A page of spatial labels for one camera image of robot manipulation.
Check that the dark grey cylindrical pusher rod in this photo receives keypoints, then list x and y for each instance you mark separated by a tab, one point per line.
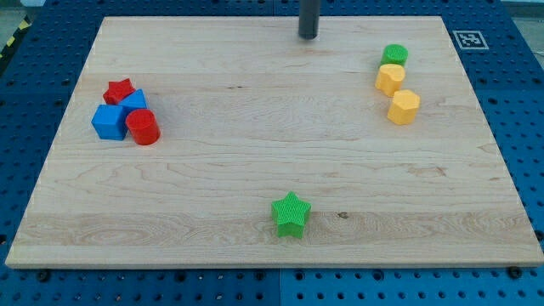
309	16

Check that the green star block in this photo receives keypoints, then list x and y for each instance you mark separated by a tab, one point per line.
290	215

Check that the red star block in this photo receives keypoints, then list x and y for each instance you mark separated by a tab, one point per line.
117	91

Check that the green cylinder block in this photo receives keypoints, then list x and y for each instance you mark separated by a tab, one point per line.
394	54

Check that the yellow heart block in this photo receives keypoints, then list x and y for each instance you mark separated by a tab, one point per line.
390	78

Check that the yellow hexagon block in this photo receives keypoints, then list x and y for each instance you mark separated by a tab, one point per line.
404	107

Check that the white fiducial marker tag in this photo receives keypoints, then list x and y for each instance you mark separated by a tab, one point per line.
470	40

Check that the light wooden board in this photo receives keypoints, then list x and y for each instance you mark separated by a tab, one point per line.
248	112

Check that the blue triangle block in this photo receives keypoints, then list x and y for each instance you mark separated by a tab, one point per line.
134	101

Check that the red cylinder block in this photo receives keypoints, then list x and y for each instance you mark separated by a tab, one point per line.
143	126

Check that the blue cube block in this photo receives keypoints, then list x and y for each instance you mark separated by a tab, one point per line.
109	122

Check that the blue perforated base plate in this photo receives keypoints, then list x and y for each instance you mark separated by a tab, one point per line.
39	80

